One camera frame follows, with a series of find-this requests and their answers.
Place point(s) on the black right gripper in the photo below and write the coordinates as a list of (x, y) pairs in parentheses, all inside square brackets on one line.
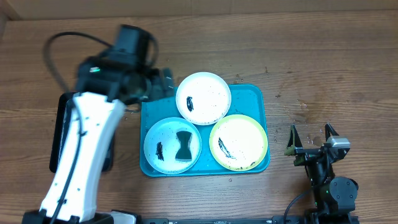
[(295, 147)]

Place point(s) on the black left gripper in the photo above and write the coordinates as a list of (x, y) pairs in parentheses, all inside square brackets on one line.
[(157, 77)]

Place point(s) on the white plate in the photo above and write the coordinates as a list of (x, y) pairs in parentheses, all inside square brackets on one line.
[(203, 98)]

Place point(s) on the light blue plate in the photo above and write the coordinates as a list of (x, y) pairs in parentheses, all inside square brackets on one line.
[(161, 144)]

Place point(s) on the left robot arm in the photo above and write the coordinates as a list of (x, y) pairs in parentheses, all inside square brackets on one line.
[(122, 74)]

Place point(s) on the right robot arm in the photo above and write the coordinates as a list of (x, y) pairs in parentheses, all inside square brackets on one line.
[(334, 196)]

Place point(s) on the teal plastic tray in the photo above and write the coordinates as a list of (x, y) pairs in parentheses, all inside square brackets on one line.
[(247, 99)]

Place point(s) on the black water tray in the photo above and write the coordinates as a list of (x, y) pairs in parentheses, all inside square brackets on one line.
[(62, 123)]

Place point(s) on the yellow-green plate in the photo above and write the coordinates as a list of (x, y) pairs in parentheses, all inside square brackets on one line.
[(238, 142)]

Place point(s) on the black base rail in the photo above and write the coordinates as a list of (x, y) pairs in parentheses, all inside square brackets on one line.
[(274, 220)]

